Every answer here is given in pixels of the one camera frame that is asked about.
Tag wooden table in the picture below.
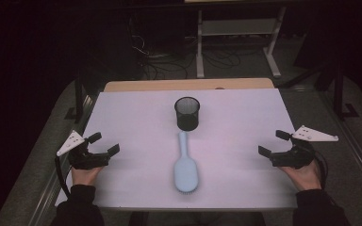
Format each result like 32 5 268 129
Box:
103 77 276 93

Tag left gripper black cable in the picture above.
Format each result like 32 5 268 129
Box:
54 154 72 200

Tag person's left hand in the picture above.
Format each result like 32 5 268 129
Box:
71 165 105 187

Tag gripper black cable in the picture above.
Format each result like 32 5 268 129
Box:
313 150 329 190
54 154 72 200

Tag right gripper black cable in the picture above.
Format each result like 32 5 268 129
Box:
313 150 329 190

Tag person's right hand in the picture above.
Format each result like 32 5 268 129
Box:
278 159 323 192

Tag black metal stand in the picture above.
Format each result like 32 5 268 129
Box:
64 74 91 125
332 59 361 121

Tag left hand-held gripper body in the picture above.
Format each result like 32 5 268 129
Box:
56 129 111 171

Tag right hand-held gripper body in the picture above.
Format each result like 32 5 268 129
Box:
269 124 339 170

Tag metal floor rail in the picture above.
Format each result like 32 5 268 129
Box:
321 92 362 202
27 93 95 226

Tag white metal desk frame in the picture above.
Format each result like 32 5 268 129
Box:
195 6 288 79

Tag white table cover board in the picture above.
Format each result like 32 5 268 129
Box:
55 88 300 210

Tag black mesh pen cup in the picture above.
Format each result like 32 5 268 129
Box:
173 96 201 132

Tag light blue hairbrush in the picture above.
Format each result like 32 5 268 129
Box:
173 131 200 195

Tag black floor cables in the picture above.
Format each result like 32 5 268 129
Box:
202 45 243 70
128 17 190 81

